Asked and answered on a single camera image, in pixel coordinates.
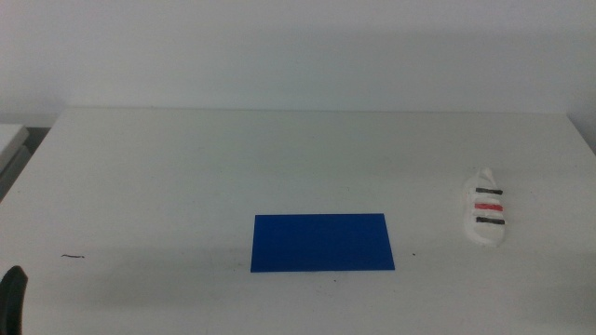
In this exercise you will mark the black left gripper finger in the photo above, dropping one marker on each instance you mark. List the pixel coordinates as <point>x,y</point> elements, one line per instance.
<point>11,302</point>

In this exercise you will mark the blue rectangular mat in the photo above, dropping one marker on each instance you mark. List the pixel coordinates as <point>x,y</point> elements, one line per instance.
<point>321,242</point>

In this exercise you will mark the small dark thread scrap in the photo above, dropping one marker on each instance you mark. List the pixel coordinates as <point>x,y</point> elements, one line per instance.
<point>72,256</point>

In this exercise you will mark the white side table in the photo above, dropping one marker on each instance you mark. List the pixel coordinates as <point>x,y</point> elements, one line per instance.
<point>8,139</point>

